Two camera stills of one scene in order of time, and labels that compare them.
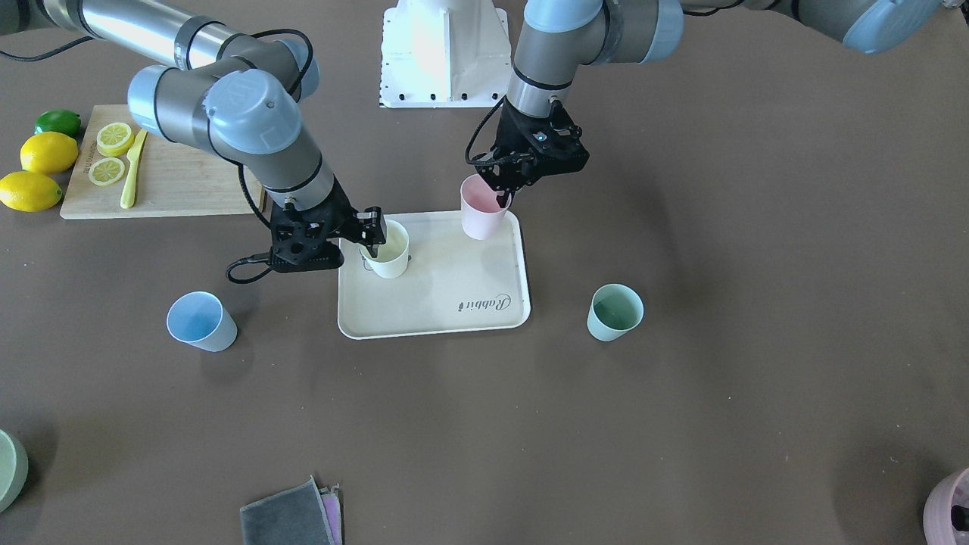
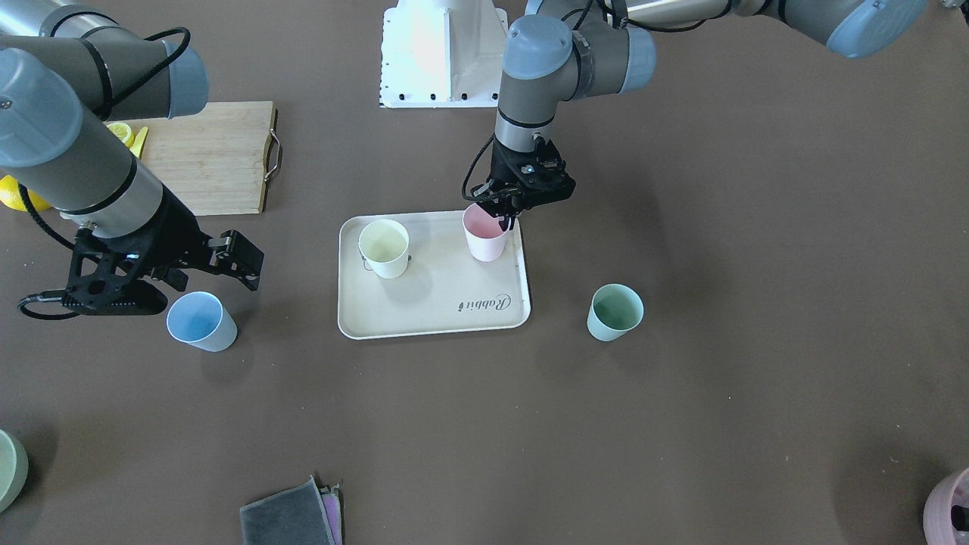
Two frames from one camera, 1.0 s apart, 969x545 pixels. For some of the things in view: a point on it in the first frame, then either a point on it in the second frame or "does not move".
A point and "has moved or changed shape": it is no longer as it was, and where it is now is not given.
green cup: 615,309 does not move
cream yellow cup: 391,259 does not move
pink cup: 482,216 has moved or changed shape
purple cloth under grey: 331,498 does not move
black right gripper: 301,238 to 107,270
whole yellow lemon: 28,191 does not move
